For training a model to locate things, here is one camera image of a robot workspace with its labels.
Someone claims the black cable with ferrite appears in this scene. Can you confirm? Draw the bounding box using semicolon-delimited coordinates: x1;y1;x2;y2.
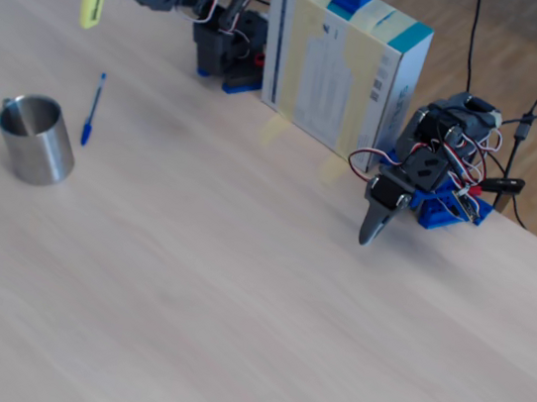
489;79;537;233

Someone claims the looped red white black wire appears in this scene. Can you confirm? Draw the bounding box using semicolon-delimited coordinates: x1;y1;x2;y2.
345;146;406;186

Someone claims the blue arm base with camera arm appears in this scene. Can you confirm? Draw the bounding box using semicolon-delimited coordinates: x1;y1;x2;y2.
192;64;263;99

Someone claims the black plug connector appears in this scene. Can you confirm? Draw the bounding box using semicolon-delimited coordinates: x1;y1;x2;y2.
480;173;527;197

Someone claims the silver steel cup with handle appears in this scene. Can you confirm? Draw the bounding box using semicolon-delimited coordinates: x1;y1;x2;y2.
0;90;84;191

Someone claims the wide yellowish masking tape strip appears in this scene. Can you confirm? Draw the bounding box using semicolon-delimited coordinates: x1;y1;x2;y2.
254;0;339;157

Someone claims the blue ballpoint pen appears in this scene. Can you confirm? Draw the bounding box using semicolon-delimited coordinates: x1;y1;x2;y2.
79;70;108;149

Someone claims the thin black hanging cable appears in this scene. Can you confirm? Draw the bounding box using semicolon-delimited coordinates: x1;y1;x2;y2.
462;0;485;96

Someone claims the white and teal cardboard box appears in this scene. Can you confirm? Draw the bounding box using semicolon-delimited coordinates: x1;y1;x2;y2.
247;0;439;180

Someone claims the small controller circuit board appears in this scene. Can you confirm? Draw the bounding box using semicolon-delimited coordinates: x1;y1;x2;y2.
448;184;484;225

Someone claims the grey cameraless gripper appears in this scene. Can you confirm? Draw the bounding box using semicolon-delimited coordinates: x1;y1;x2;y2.
357;167;419;253

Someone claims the grey robot arm with camera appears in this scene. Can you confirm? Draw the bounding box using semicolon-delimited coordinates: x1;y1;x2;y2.
184;0;275;91

